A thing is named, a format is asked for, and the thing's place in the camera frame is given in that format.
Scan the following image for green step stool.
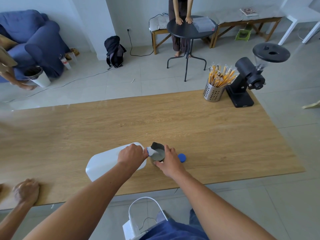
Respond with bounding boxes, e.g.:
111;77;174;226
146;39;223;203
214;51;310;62
235;24;253;42

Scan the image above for black power cable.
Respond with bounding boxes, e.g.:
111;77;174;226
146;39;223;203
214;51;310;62
127;13;171;57

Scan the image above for white floor cable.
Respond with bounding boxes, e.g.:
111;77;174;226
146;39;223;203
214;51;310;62
4;68;111;103

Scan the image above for person's blue shorts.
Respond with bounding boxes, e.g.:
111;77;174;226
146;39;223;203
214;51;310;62
138;208;209;240

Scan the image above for another person's forearm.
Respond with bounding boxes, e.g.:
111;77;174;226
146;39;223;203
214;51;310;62
0;199;33;240

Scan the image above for white plastic milk jug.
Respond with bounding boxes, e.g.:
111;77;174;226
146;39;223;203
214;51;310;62
85;142;148;182

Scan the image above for grey bench mat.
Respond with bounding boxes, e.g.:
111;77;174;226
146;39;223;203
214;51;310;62
207;4;286;26

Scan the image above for steel milk pitcher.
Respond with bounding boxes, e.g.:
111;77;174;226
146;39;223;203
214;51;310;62
149;142;166;165

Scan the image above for person's right hand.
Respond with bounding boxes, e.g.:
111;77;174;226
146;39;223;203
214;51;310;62
153;145;187;179

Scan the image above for person's left forearm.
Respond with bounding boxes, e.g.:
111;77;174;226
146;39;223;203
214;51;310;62
24;161;138;240

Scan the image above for black coffee grinder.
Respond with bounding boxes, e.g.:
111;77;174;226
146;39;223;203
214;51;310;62
225;42;291;108

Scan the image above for perforated steel utensil holder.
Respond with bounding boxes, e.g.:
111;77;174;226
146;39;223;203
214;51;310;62
203;80;226;102

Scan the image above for black backpack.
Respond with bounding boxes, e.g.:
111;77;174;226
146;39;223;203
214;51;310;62
104;35;127;69

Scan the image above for clear plastic box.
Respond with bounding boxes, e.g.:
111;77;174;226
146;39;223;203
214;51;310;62
192;16;216;32

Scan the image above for white waste bin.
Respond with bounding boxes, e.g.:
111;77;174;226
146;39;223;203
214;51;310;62
24;66;51;88

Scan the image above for wooden bench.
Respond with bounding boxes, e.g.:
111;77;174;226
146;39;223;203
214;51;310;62
211;17;284;49
151;28;213;55

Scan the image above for magazine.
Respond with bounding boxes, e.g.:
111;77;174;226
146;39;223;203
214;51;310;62
239;7;259;17

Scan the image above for person's right forearm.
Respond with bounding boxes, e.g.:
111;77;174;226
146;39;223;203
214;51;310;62
169;170;277;240

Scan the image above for person's left hand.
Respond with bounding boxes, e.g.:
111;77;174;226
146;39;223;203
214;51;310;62
117;143;149;172

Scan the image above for white bag with handle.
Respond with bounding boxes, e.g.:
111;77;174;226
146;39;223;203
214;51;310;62
122;196;169;240

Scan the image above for blue armchair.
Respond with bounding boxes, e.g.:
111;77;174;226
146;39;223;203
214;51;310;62
0;9;71;83

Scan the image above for white cushion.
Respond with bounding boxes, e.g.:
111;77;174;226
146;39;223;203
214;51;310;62
149;15;171;32

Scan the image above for white chair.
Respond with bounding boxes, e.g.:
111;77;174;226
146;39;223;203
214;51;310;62
278;0;320;46

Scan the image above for black round side table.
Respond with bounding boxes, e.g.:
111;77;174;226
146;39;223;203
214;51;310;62
166;15;219;82

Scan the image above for white paper cup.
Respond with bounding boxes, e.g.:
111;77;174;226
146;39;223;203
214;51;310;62
59;54;72;70

